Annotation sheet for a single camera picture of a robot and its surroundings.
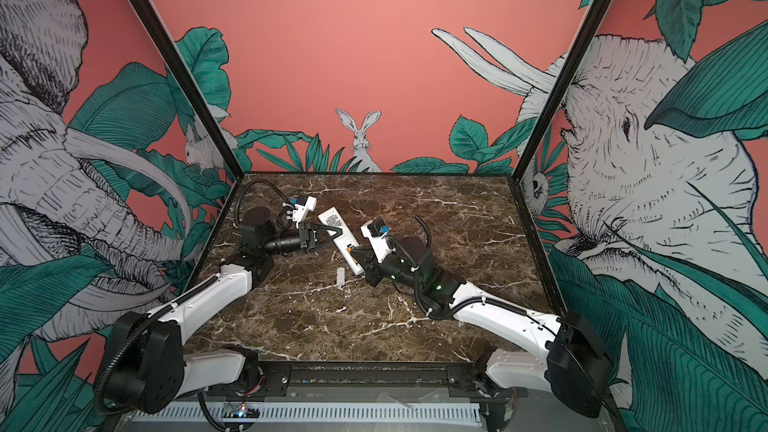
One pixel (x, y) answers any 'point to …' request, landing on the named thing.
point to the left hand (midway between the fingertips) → (339, 234)
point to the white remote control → (344, 240)
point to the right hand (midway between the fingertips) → (349, 252)
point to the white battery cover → (340, 276)
